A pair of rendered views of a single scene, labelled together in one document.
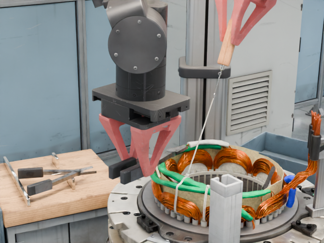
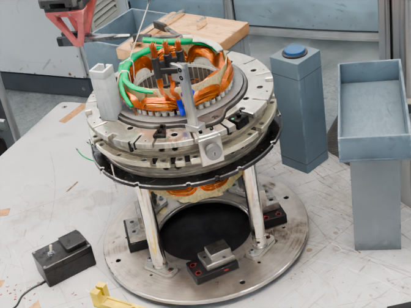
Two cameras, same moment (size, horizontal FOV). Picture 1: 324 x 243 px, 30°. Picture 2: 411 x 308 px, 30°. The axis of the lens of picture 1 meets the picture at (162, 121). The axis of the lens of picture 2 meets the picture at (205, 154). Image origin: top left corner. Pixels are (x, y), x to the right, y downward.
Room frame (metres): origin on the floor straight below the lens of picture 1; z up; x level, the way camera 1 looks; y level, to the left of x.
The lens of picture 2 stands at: (0.34, -1.14, 1.69)
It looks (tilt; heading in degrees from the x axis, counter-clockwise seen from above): 32 degrees down; 66
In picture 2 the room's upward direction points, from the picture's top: 10 degrees counter-clockwise
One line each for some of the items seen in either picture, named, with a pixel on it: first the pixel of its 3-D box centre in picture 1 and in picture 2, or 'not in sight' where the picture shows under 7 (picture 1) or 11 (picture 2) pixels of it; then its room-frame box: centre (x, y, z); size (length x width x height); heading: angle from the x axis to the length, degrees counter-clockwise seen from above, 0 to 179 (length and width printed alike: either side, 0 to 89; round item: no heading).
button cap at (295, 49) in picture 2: not in sight; (294, 49); (1.07, 0.00, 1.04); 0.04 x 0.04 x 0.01
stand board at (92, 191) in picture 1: (53, 183); (183, 40); (0.92, 0.18, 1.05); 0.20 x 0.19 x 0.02; 115
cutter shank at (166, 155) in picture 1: (159, 159); (96, 38); (0.69, 0.00, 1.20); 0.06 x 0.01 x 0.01; 147
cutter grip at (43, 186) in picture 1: (39, 187); (142, 38); (0.84, 0.19, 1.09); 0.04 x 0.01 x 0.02; 130
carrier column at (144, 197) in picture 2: not in sight; (150, 222); (0.66, -0.13, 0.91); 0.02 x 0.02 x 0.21
